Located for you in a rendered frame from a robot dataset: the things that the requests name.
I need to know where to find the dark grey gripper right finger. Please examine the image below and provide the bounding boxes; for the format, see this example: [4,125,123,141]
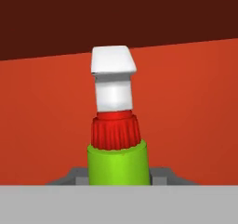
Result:
[149,166,197,186]

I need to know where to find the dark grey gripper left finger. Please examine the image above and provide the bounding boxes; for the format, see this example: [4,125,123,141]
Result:
[46,166,90,186]

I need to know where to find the green spray bottle white nozzle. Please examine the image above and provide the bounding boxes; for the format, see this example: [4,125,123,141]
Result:
[86,45,152,187]

